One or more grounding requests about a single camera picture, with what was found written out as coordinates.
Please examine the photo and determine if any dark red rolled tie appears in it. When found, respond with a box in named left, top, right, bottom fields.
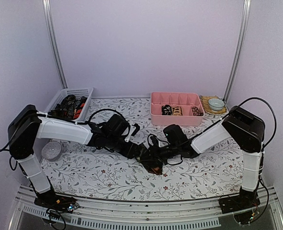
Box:
left=192, top=106, right=204, bottom=116

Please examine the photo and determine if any yellow patterned rolled tie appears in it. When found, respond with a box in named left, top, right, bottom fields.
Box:
left=172, top=106, right=182, bottom=116

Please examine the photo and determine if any front aluminium rail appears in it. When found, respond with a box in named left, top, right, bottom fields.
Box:
left=9, top=186, right=283, bottom=230

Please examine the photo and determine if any right aluminium frame post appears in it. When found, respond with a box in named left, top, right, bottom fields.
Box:
left=223, top=0, right=251, bottom=103

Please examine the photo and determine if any light blue ceramic bowl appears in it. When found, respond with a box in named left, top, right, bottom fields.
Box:
left=208, top=98, right=225, bottom=111

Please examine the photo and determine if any pile of dark ties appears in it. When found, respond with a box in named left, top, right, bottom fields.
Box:
left=48, top=94, right=87, bottom=120

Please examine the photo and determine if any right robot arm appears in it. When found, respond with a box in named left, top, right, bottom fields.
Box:
left=137, top=92, right=268, bottom=216

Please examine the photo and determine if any grey speckled bowl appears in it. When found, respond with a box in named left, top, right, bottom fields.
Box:
left=41, top=141, right=62, bottom=161

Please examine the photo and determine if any pink divided organizer box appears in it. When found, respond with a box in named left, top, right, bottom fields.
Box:
left=150, top=92, right=205, bottom=126

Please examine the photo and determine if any black white rolled tie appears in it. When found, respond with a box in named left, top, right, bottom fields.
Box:
left=161, top=104, right=173, bottom=115

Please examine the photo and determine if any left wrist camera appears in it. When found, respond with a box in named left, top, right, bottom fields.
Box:
left=125, top=123, right=140, bottom=142

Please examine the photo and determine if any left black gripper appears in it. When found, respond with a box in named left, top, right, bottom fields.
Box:
left=106, top=134, right=141, bottom=159

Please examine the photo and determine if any left aluminium frame post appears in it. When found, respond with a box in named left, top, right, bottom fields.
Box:
left=42, top=0, right=68, bottom=89

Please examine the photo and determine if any brown green patterned tie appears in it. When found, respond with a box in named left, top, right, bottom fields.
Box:
left=139, top=157, right=163, bottom=175

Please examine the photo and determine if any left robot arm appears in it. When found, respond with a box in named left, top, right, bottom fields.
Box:
left=0, top=104, right=146, bottom=212

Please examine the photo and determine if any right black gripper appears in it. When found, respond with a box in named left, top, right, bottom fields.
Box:
left=141, top=142, right=181, bottom=165

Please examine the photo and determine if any white plastic mesh basket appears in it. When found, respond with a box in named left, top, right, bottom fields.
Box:
left=45, top=87, right=93, bottom=121

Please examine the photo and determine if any aluminium frame post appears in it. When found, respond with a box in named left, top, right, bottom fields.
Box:
left=42, top=0, right=68, bottom=89
left=223, top=0, right=251, bottom=103

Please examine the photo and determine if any floral patterned table mat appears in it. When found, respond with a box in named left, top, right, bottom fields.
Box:
left=35, top=97, right=261, bottom=201

